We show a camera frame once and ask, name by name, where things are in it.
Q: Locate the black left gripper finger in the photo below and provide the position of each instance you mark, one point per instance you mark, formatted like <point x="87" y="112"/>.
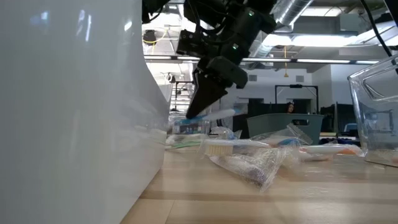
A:
<point x="196" y="87"/>
<point x="208" y="96"/>

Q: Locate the green toothbrush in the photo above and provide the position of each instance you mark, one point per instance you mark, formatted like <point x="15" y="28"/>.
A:
<point x="183" y="144"/>

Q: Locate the white plastic bin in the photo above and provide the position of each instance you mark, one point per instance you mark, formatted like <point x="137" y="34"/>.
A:
<point x="62" y="124"/>

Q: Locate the wide clear plastic bin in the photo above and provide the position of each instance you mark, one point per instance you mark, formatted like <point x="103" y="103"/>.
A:
<point x="379" y="130"/>

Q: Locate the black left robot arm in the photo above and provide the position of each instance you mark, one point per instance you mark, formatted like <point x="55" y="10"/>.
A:
<point x="248" y="21"/>

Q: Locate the teal plastic bin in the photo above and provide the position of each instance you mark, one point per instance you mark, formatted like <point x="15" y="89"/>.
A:
<point x="273" y="124"/>

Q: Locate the person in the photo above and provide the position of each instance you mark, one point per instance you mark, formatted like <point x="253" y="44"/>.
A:
<point x="290" y="107"/>

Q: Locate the long ceiling light bar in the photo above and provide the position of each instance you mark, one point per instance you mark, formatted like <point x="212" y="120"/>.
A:
<point x="311" y="60"/>

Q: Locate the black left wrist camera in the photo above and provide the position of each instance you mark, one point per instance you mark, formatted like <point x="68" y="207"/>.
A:
<point x="189" y="42"/>

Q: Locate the black station frame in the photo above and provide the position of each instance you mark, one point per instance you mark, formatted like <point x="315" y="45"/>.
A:
<point x="295" y="86"/>

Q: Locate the slim silver ventilation duct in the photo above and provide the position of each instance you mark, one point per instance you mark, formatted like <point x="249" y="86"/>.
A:
<point x="292" y="12"/>

